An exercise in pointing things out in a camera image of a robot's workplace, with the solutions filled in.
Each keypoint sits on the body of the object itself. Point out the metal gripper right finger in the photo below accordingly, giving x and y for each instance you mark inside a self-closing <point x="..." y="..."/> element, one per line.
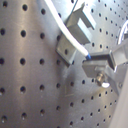
<point x="115" y="56"/>

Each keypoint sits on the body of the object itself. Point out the metal U-shaped cable clip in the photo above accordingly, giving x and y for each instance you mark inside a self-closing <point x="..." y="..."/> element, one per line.
<point x="79" y="24"/>

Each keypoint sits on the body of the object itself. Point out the perforated metal breadboard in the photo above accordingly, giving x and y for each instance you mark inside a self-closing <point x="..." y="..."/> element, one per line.
<point x="37" y="88"/>

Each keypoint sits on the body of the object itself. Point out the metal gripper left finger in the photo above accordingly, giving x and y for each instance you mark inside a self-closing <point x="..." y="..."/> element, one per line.
<point x="105" y="76"/>

